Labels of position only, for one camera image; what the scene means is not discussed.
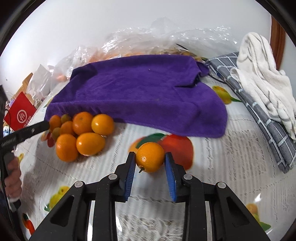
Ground greenish yellow citrus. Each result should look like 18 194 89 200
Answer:
51 127 61 142

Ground small orange kumquat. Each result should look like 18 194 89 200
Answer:
135 142 165 173

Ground left hand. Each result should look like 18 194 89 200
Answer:
4 157 22 198

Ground red box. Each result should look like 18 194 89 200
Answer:
4 92 37 131

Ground small orange behind pile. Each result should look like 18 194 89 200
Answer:
49 115 62 132

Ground large orange tangerine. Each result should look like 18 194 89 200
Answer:
56 134 79 162

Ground white lace tablecloth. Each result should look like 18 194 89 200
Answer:
9 76 296 241

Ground greenish citrus back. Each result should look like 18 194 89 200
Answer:
61 114 72 124

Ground white plastic bag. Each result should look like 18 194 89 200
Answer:
26 64 51 100

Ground ribbed orange tangerine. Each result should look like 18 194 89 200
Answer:
72 111 93 136

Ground oval orange fruit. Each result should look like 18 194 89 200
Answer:
76 133 106 156

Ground grey checked cloth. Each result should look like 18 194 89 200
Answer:
206 52 295 173

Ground round orange fruit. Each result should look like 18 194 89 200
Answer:
91 114 115 136

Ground white striped towel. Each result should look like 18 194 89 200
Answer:
230 32 295 141

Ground purple towel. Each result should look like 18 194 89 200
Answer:
45 55 228 138

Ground clear plastic bags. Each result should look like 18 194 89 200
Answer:
50 18 239 90

